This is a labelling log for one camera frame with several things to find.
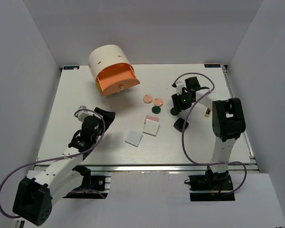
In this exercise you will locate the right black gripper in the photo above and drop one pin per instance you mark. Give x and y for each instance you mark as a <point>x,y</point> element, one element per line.
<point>177,104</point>

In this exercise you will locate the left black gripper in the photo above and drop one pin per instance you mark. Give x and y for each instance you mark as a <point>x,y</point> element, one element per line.
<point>109,116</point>

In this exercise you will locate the pink round compact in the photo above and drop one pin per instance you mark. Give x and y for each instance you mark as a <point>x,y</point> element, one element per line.
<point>158,102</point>
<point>147,99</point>

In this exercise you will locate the dark green round compact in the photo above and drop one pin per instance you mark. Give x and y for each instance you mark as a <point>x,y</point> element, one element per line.
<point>156,109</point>

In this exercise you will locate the yellow drawer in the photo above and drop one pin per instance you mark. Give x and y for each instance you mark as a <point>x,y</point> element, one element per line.
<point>97,84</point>

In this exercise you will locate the gold black lipstick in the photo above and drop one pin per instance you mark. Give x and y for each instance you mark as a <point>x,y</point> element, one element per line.
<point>207,113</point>

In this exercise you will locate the peach top drawer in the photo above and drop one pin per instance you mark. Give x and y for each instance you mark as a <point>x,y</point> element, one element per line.
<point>116,78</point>

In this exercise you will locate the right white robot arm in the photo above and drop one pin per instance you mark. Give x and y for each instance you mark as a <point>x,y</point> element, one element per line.
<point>228,122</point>

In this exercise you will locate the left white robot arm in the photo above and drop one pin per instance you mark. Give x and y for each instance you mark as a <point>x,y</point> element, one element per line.
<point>36,196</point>

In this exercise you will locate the black square compact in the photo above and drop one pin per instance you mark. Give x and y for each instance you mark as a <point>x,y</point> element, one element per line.
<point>180,125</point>

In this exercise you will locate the pink square palette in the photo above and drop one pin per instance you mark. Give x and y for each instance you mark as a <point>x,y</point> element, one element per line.
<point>152,118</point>

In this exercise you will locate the light blue square palette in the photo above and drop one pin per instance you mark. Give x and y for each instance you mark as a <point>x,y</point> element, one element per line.
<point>134,138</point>

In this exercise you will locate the white square palette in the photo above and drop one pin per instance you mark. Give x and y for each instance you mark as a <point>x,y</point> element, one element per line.
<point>151,127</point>

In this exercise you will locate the right blue table sticker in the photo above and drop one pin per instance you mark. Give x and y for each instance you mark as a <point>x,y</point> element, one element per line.
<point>212,65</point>

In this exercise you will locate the blue table sticker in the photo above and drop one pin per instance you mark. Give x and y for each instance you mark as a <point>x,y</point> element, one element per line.
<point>212,65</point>
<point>71,67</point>

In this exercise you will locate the white round drawer cabinet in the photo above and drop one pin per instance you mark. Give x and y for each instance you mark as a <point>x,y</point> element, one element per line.
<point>105,56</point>

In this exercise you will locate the left blue table sticker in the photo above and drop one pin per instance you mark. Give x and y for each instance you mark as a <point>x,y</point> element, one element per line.
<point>71,67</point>

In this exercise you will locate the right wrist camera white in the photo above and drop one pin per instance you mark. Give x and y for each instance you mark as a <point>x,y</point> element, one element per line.
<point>179,85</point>

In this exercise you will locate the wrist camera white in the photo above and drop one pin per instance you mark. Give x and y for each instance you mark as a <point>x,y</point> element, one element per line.
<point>82,114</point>
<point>179,85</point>

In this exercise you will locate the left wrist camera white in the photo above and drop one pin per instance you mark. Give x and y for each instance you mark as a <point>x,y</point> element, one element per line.
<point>82,114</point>

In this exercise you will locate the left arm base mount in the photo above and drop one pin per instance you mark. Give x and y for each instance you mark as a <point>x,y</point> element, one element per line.
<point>92,186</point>

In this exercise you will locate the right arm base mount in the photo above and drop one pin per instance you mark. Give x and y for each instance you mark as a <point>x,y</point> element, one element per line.
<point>210,187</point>

